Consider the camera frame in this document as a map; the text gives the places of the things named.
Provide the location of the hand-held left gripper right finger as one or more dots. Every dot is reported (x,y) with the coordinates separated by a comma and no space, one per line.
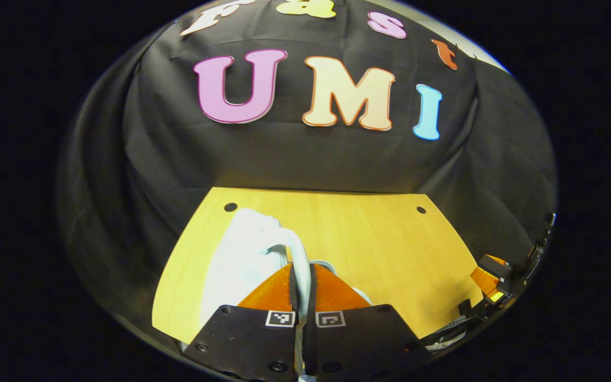
(358,345)

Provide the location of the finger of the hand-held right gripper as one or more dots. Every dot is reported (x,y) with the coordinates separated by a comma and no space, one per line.
(483,278)

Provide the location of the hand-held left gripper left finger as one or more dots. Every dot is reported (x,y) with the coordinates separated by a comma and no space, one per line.
(242,345)

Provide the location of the white suitcase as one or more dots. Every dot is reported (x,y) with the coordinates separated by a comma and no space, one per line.
(242,254)

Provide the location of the black backdrop cloth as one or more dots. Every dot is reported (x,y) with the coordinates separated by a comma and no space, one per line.
(295,159)

